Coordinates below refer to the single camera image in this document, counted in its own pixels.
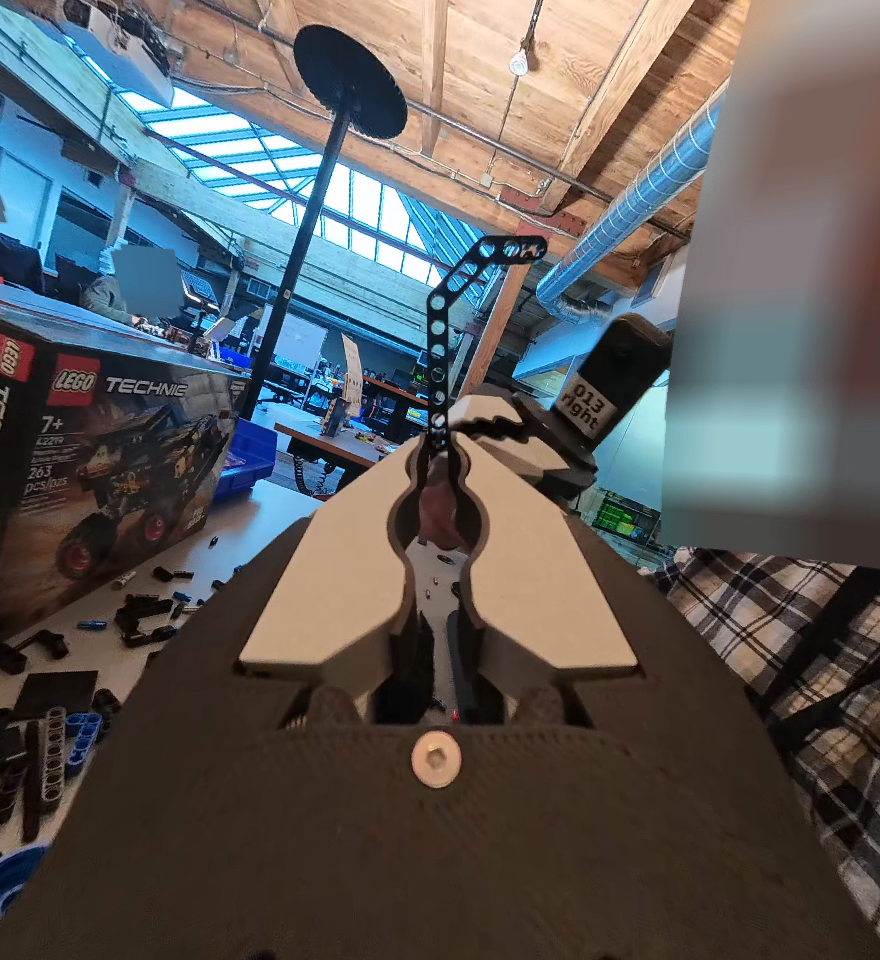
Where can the black steel column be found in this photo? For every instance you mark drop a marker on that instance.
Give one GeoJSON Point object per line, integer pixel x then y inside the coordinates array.
{"type": "Point", "coordinates": [297, 247]}

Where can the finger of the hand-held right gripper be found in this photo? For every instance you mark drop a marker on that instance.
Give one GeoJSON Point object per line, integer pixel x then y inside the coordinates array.
{"type": "Point", "coordinates": [522, 454]}
{"type": "Point", "coordinates": [485, 412]}

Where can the green lit monitor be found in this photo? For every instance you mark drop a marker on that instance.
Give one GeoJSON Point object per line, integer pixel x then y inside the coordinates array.
{"type": "Point", "coordinates": [624, 514]}

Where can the dark grey holed beam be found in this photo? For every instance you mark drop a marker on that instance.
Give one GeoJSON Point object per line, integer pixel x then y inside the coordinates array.
{"type": "Point", "coordinates": [52, 757]}

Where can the person's right hand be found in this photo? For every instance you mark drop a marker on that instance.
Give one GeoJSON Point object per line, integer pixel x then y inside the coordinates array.
{"type": "Point", "coordinates": [438, 517]}

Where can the wooden office desk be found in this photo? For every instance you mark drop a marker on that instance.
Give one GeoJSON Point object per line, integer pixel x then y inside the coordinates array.
{"type": "Point", "coordinates": [335, 442]}

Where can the whiteboard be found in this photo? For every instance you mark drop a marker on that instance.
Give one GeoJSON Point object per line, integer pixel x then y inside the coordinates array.
{"type": "Point", "coordinates": [297, 337]}

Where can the hanging light bulb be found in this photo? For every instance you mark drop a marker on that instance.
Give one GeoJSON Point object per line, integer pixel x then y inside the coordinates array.
{"type": "Point", "coordinates": [518, 60]}

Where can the black beam piece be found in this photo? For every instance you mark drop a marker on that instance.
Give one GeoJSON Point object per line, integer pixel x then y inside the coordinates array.
{"type": "Point", "coordinates": [437, 352]}

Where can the black square panel piece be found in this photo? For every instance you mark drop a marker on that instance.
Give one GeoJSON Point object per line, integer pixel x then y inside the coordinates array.
{"type": "Point", "coordinates": [57, 694]}

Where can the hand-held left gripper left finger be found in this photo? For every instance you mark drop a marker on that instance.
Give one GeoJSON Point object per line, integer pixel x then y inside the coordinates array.
{"type": "Point", "coordinates": [320, 592]}

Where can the blue plastic bin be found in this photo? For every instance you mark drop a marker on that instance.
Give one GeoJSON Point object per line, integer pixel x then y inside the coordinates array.
{"type": "Point", "coordinates": [248, 457]}

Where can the blue angled beam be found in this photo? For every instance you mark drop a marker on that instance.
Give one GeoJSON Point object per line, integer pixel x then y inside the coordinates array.
{"type": "Point", "coordinates": [83, 742]}

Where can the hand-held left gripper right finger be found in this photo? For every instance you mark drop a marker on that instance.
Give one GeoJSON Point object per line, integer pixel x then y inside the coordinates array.
{"type": "Point", "coordinates": [552, 592]}

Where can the silver ventilation duct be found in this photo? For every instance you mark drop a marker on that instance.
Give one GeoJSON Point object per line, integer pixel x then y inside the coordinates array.
{"type": "Point", "coordinates": [635, 202]}

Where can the dark printed toy box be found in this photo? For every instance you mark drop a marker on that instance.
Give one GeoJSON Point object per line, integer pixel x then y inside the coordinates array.
{"type": "Point", "coordinates": [109, 450]}

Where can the cardboard sign board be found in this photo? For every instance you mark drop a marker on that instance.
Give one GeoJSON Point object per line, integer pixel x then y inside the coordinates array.
{"type": "Point", "coordinates": [351, 375]}

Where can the pile of black building pieces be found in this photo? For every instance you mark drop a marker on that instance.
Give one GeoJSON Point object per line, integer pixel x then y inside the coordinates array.
{"type": "Point", "coordinates": [139, 611]}

